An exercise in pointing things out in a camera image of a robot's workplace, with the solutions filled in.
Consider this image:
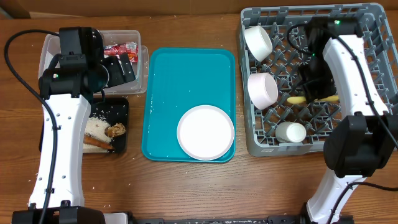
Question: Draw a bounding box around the small pink bowl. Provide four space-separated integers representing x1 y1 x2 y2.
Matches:
248 73 279 110

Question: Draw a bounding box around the black waste tray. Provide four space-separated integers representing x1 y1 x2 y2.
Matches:
39 96 130 154

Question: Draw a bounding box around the orange carrot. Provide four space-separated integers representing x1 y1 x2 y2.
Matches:
83 135 115 151

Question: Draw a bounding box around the red snack wrapper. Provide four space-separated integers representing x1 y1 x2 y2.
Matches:
104 42 139 63

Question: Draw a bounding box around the clear plastic bin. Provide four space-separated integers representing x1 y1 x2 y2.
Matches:
38 30 149 96

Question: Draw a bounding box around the large white plate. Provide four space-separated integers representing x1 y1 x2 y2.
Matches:
177 105 235 161

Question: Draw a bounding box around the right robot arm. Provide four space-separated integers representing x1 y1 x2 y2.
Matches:
298 17 397 223

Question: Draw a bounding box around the grey dishwasher rack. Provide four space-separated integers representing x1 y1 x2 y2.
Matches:
239 3 397 157

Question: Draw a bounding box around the white rice bowl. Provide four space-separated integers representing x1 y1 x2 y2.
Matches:
244 26 273 62

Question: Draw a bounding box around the teal serving tray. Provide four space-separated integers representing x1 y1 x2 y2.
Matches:
141 48 236 162

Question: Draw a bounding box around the brown food scrap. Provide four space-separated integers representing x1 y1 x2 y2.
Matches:
104 123 126 138

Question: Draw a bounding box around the yellow plastic spoon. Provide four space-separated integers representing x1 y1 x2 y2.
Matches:
287 95 339 105

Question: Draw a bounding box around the pile of white rice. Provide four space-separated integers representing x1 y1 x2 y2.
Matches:
83 117 112 153

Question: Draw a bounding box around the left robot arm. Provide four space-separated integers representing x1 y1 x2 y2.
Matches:
4 27 135 223

